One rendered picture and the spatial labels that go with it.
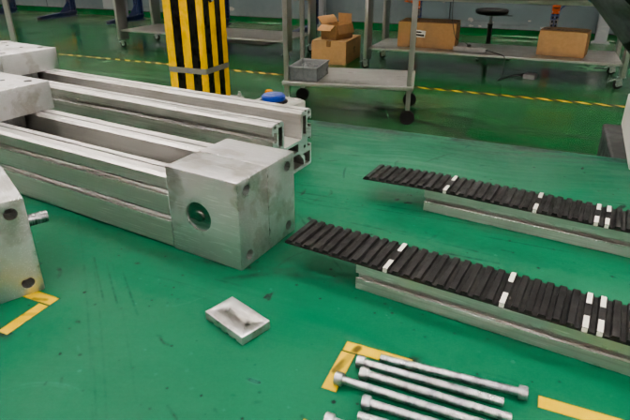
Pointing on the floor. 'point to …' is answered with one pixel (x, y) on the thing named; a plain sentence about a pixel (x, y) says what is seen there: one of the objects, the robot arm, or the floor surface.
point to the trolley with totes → (364, 78)
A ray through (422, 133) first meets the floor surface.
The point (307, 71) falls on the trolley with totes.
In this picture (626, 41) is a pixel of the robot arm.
